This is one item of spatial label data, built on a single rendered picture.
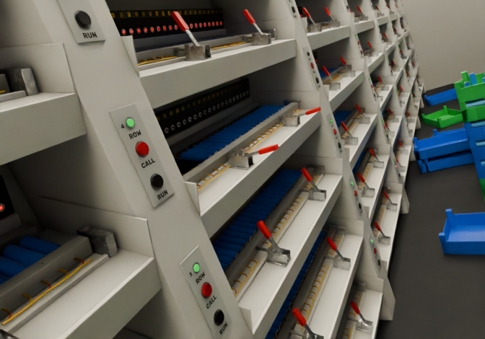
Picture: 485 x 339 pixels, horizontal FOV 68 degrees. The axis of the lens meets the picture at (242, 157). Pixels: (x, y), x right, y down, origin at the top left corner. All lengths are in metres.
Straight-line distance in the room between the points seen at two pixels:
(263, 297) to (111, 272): 0.29
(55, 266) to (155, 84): 0.25
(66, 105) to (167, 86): 0.16
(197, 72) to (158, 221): 0.25
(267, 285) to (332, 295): 0.30
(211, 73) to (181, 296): 0.35
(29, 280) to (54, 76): 0.21
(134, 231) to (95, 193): 0.07
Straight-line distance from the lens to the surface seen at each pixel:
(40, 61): 0.45
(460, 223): 1.71
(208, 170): 0.61
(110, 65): 0.46
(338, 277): 0.99
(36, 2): 0.44
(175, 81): 0.54
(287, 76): 1.03
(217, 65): 0.64
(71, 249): 0.46
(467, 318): 1.30
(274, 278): 0.68
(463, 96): 1.60
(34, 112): 0.39
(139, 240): 0.44
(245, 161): 0.63
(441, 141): 2.45
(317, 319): 0.88
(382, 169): 1.61
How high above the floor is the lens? 0.85
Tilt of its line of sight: 11 degrees down
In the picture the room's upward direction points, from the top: 22 degrees counter-clockwise
